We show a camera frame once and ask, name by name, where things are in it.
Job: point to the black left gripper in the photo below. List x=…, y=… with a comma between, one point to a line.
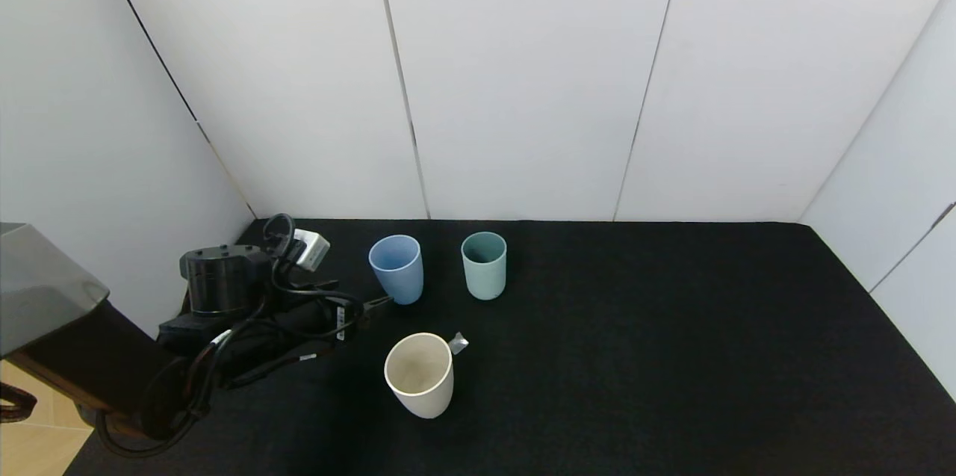
x=348, y=319

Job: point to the blue plastic cup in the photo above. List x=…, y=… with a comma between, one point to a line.
x=402, y=280

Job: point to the cream plastic cup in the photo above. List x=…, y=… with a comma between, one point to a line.
x=426, y=397

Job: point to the teal plastic cup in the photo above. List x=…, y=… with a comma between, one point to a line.
x=484, y=280

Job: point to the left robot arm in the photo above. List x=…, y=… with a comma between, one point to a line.
x=75, y=345

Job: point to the small clear tape scrap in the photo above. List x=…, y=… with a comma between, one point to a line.
x=458, y=344

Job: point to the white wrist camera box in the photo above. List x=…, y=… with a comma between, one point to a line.
x=314, y=248

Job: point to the black felt table cover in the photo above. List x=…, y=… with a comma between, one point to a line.
x=635, y=356

